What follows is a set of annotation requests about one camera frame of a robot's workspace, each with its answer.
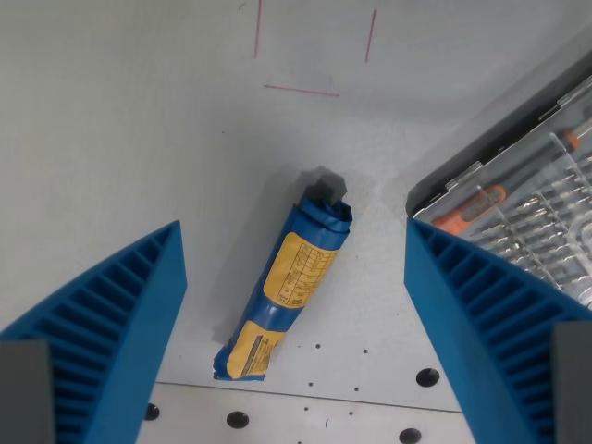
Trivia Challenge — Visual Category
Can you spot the blue and yellow rolled bag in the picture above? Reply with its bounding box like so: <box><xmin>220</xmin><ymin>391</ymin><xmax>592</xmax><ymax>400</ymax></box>
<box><xmin>212</xmin><ymin>186</ymin><xmax>353</xmax><ymax>382</ymax></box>

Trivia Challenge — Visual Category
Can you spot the metal base plate with holes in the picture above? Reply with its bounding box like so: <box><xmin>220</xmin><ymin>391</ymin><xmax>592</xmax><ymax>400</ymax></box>
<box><xmin>137</xmin><ymin>381</ymin><xmax>477</xmax><ymax>444</ymax></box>

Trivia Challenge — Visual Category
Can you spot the orange and black screwdriver handle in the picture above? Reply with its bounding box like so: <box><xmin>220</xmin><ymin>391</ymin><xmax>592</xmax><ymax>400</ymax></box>
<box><xmin>432</xmin><ymin>184</ymin><xmax>507</xmax><ymax>234</ymax></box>

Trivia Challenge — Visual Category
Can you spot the clear lid screwdriver bit case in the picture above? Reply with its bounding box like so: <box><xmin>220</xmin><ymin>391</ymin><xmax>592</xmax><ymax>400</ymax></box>
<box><xmin>404</xmin><ymin>50</ymin><xmax>592</xmax><ymax>310</ymax></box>

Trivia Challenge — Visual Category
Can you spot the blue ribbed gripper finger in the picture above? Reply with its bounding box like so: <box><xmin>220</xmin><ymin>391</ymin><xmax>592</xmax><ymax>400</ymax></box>
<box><xmin>0</xmin><ymin>220</ymin><xmax>189</xmax><ymax>444</ymax></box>
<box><xmin>403</xmin><ymin>217</ymin><xmax>592</xmax><ymax>444</ymax></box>

